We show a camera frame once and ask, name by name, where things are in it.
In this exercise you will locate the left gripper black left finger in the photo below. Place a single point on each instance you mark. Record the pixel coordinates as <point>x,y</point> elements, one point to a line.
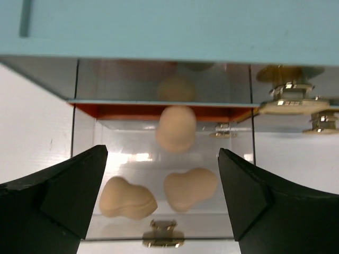
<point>50,211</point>

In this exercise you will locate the beige makeup sponge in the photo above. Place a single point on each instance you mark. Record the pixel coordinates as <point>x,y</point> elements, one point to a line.
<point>185,190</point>
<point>121,198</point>
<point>176,129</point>

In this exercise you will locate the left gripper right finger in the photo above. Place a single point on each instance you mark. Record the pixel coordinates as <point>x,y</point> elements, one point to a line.
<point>269,214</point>

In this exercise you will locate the teal drawer organizer box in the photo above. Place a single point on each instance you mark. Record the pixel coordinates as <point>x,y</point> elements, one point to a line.
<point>260,76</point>

